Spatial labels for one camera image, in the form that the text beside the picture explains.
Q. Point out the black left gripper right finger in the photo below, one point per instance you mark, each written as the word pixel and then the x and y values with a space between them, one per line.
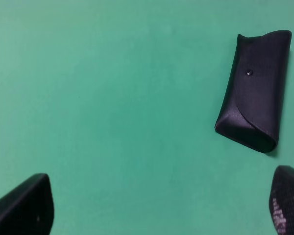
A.
pixel 281 200

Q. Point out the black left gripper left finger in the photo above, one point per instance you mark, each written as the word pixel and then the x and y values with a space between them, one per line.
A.
pixel 29 208

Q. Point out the black glasses case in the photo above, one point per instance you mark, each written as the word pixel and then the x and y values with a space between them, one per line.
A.
pixel 252 106

